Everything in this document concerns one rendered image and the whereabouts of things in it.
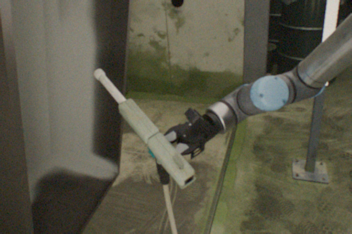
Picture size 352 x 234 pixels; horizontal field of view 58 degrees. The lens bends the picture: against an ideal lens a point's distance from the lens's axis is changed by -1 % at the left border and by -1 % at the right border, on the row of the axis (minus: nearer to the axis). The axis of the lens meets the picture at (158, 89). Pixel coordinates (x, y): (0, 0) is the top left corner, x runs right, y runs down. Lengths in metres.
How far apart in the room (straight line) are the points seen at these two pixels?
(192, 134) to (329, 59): 0.40
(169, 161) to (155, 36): 2.14
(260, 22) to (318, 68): 1.79
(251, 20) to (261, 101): 1.83
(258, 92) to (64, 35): 0.75
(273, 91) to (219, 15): 1.85
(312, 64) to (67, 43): 0.85
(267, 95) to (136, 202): 1.24
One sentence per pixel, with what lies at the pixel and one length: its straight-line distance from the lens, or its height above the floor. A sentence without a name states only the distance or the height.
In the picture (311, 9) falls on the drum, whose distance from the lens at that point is 3.13.
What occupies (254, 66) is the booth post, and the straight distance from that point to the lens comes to 2.77.
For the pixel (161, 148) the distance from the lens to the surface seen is 0.84.
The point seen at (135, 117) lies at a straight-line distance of 0.91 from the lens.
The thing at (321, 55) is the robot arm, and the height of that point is 1.08.
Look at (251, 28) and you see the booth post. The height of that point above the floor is 0.71.
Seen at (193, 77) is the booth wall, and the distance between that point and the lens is 2.90.
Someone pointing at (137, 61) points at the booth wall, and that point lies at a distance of 3.02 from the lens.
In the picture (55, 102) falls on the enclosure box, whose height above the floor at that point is 0.79.
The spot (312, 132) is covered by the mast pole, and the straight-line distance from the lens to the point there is 2.08.
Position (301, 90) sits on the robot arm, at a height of 0.97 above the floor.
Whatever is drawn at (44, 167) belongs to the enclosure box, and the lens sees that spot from 1.52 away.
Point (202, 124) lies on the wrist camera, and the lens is 0.88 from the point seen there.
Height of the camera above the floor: 1.36
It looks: 24 degrees down
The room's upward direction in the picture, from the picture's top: 5 degrees counter-clockwise
